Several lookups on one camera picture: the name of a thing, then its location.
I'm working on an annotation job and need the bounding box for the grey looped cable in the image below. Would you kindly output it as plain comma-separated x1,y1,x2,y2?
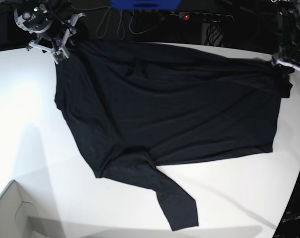
95,7,165,39

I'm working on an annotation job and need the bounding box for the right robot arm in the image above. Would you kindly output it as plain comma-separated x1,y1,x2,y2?
13,0,85,64

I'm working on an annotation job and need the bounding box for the black power strip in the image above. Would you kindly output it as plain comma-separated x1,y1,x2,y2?
178,11,234,23

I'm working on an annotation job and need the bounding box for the black t-shirt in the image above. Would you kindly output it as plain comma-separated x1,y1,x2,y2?
55,41,294,231

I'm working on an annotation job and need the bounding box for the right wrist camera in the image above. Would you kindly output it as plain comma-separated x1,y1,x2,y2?
51,48,70,64

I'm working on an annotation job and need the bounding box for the blue plastic bin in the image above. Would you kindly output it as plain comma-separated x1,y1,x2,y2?
111,0,181,10

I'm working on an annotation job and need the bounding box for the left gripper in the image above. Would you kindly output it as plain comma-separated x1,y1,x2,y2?
272,54,300,72

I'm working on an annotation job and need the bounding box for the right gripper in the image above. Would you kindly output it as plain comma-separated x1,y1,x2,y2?
26,12,86,57

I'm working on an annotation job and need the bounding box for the white cardboard box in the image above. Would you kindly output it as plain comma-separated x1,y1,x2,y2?
0,180,40,238

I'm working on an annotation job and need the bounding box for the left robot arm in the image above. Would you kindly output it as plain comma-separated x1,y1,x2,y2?
272,0,300,72

